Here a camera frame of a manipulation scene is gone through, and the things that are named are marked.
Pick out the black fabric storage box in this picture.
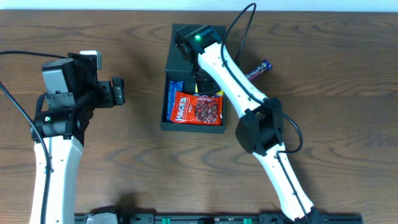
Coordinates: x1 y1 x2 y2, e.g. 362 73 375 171
160 23 226 134

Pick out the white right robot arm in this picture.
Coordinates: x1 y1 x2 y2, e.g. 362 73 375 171
174 25 319 223

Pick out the yellow Mentos candy tub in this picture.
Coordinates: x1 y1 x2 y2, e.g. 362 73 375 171
195 83 223 97

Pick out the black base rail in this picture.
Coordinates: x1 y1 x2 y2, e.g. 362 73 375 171
74 206 363 224

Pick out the blue cookie roll pack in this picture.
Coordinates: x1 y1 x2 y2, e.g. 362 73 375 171
166 80 183 122

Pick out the red Hacks candy bag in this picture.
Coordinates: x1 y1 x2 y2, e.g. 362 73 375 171
170 91 223 126

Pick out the purple Dairy Milk chocolate bar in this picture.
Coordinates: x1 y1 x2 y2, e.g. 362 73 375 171
245 59 273 81

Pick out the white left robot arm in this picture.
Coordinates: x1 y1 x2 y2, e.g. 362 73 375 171
30 50 125 223

